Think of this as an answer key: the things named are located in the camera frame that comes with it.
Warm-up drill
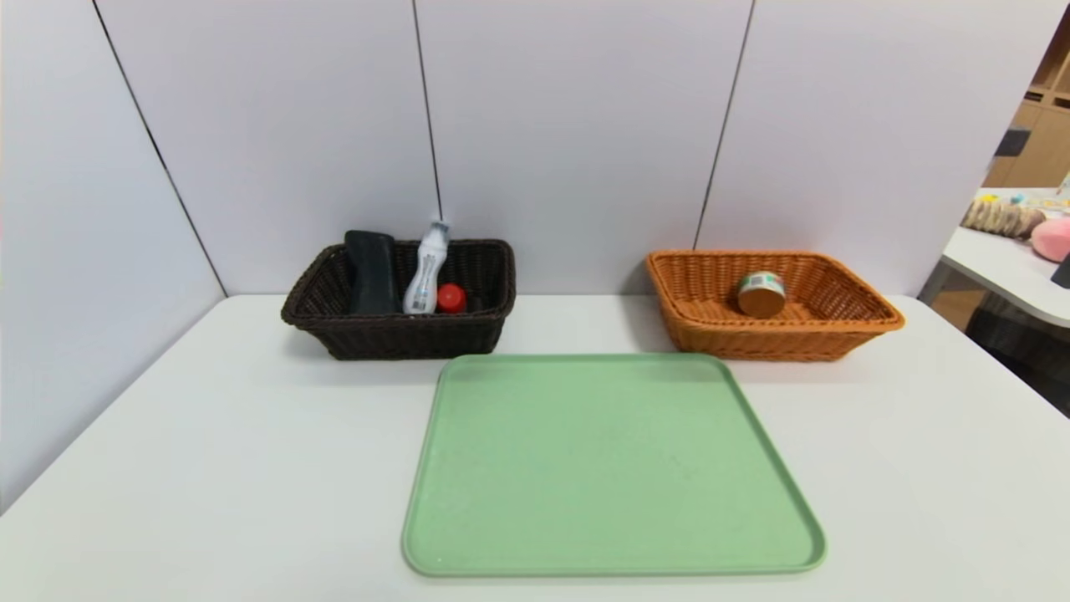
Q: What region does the white plastic bottle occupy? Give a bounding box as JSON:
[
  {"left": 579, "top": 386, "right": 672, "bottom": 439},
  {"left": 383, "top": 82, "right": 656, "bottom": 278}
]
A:
[{"left": 403, "top": 219, "right": 452, "bottom": 315}]

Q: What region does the black soft case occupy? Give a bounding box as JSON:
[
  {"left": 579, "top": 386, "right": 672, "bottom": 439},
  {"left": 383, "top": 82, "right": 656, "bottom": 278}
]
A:
[{"left": 344, "top": 230, "right": 400, "bottom": 315}]

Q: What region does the small tin can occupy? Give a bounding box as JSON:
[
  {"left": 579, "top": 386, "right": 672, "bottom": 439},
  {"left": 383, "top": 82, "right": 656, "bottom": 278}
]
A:
[{"left": 736, "top": 271, "right": 787, "bottom": 319}]

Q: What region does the dark brown wicker basket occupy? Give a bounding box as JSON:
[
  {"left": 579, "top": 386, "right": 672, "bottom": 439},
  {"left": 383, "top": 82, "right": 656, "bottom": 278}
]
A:
[{"left": 281, "top": 239, "right": 517, "bottom": 361}]

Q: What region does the orange wicker basket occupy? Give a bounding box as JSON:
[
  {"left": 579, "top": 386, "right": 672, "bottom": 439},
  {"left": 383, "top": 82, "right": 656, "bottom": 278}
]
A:
[{"left": 645, "top": 250, "right": 906, "bottom": 362}]

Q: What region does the light green plastic tray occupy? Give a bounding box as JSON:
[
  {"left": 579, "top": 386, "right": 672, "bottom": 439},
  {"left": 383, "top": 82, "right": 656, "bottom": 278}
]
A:
[{"left": 401, "top": 354, "right": 828, "bottom": 578}]

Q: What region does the beige striped plush toy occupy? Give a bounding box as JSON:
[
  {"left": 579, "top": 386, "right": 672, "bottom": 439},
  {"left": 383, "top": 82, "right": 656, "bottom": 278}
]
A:
[{"left": 960, "top": 201, "right": 1047, "bottom": 240}]

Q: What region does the pink plush toy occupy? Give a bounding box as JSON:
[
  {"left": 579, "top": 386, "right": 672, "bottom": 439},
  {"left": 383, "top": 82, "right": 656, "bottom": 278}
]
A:
[{"left": 1031, "top": 217, "right": 1070, "bottom": 263}]

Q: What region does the wooden shelf unit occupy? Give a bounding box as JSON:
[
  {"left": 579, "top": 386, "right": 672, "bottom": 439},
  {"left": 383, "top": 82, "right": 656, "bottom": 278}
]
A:
[{"left": 986, "top": 17, "right": 1070, "bottom": 189}]

